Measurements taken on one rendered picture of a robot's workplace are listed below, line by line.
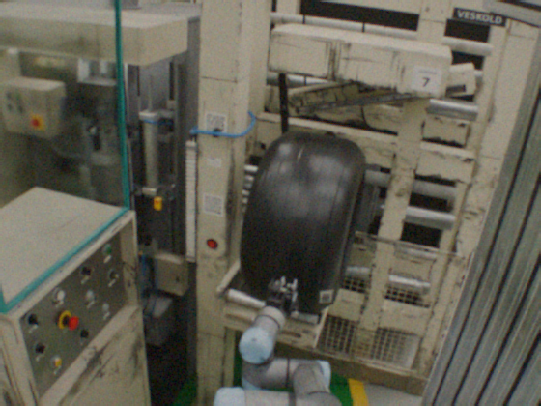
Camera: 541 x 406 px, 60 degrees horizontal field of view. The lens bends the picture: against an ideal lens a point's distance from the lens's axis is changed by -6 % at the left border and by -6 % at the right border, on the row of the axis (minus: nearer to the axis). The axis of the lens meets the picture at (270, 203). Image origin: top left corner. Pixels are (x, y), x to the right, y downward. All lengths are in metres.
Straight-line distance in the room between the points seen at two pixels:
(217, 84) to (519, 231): 1.14
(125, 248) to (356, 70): 0.96
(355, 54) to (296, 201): 0.55
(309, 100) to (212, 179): 0.50
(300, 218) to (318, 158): 0.20
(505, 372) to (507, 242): 0.15
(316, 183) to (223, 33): 0.52
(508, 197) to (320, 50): 1.18
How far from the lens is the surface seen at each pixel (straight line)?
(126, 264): 1.68
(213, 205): 1.70
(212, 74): 1.55
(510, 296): 0.60
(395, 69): 1.67
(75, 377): 1.57
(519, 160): 0.60
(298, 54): 1.72
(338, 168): 1.47
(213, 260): 1.82
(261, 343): 1.18
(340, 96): 1.86
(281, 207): 1.42
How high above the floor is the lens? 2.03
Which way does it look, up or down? 28 degrees down
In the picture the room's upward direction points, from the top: 5 degrees clockwise
